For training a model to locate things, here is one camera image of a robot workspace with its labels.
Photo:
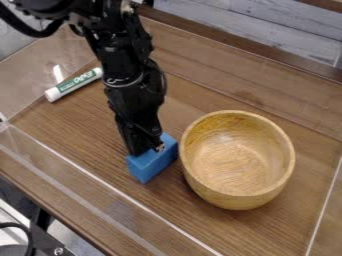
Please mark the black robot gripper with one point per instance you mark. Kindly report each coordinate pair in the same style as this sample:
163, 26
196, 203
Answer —
135, 102

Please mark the blue foam block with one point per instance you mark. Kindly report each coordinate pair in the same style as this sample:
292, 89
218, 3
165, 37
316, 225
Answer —
149, 164

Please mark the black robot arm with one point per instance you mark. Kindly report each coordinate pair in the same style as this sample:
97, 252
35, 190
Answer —
107, 23

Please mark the light wooden bowl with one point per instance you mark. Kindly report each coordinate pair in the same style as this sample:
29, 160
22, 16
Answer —
238, 159

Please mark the green white dry-erase marker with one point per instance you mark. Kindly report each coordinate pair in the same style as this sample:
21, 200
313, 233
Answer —
69, 86

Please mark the black metal stand base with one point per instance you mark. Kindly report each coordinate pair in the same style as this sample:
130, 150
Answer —
46, 245

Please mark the clear acrylic front wall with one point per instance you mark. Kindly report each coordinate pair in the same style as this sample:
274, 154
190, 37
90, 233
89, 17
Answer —
109, 218

